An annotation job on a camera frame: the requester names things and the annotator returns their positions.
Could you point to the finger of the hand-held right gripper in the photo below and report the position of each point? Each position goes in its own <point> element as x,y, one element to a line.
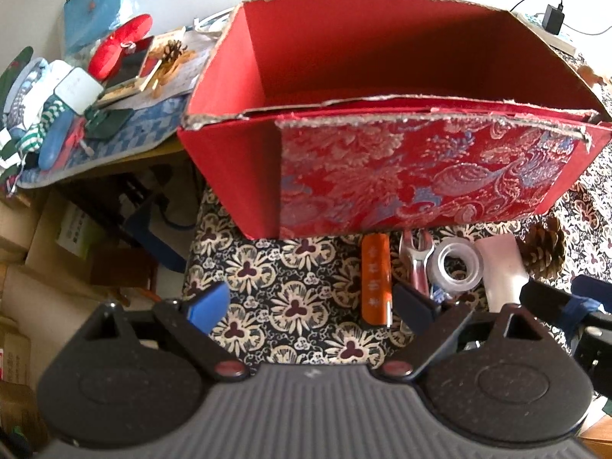
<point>550,306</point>
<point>597,289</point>

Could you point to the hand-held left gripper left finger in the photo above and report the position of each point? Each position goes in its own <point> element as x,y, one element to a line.
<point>210,303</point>

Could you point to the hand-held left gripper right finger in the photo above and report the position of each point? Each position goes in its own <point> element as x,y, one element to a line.
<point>416,311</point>

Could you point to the metal wrench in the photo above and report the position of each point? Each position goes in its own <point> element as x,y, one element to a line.
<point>420,267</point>

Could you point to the clear tape roll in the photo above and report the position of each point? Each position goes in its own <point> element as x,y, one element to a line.
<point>435,267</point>

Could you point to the orange rectangular case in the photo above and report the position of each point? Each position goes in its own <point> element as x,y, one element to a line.
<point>375,277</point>

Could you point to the large brown pine cone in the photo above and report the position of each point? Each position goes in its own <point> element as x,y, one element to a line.
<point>542,251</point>

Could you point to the white rectangular block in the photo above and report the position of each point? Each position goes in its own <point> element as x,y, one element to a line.
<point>499,267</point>

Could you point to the red brocade cardboard box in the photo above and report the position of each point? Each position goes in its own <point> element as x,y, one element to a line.
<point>382,172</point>

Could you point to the blue plastic stool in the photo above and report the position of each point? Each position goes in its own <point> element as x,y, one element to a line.
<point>148,229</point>

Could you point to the cardboard box with green label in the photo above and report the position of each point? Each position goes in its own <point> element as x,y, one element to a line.
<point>71,234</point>

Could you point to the yellow wooden side table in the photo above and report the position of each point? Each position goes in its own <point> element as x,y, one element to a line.
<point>119,168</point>

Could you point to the blue patterned cloth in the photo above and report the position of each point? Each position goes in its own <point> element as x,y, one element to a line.
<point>143,122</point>

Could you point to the dark green wallet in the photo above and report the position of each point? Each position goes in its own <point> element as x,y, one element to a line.
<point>107,122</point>

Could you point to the brown wooden figure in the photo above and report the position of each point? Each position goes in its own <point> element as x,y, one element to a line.
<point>590,76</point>

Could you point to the green white striped cloth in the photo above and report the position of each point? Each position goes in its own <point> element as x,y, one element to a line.
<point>45,122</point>

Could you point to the white power strip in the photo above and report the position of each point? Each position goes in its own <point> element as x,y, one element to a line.
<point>554,40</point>

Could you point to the white rectangular case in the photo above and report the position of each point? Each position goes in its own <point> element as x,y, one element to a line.
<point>76,88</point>

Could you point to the small brown pine cone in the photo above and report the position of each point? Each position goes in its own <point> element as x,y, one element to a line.
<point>172,52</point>

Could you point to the red oval case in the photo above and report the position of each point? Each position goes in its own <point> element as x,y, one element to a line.
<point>119,48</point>

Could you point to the black power adapter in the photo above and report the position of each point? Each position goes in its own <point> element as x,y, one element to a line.
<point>553,16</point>

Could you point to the blue fabric bag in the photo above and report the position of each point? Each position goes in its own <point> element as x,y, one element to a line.
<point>95,9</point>

